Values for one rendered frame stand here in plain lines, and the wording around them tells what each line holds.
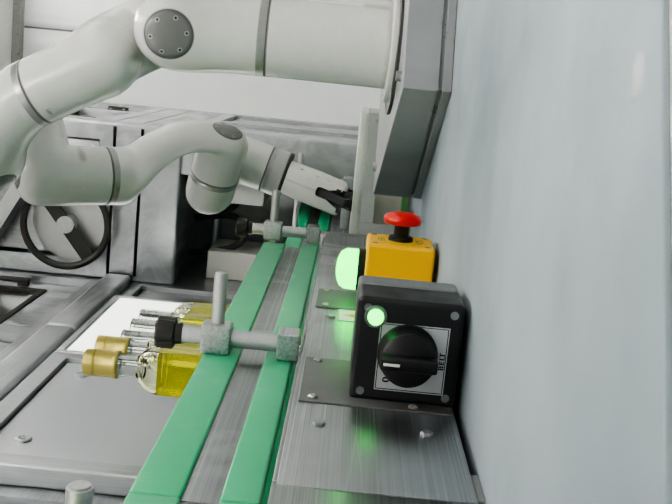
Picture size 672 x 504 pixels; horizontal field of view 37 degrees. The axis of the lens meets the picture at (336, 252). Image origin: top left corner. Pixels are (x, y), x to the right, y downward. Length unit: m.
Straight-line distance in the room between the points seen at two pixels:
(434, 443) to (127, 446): 0.76
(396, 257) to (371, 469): 0.42
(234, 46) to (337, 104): 3.88
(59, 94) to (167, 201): 1.14
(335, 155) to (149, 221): 0.46
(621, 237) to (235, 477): 0.35
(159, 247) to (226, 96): 2.77
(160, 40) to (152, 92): 3.97
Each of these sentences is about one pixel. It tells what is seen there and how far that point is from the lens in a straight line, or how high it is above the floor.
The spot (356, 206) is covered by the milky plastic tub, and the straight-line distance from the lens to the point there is 1.51.
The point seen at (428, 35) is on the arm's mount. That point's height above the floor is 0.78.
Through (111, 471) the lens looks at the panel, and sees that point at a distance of 1.30.
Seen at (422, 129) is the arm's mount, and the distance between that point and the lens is 1.18.
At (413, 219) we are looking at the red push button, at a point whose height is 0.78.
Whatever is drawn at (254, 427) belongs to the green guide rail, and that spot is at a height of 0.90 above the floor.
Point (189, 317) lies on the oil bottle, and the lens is 1.44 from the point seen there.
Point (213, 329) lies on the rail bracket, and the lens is 0.90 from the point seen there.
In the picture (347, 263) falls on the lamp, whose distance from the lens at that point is 1.04.
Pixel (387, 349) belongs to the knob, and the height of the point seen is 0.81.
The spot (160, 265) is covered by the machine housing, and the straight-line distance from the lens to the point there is 2.40.
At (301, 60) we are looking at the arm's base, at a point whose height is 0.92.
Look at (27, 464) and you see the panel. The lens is 1.32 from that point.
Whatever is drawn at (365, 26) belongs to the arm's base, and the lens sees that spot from 1.20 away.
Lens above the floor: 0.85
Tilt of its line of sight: level
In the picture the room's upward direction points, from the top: 84 degrees counter-clockwise
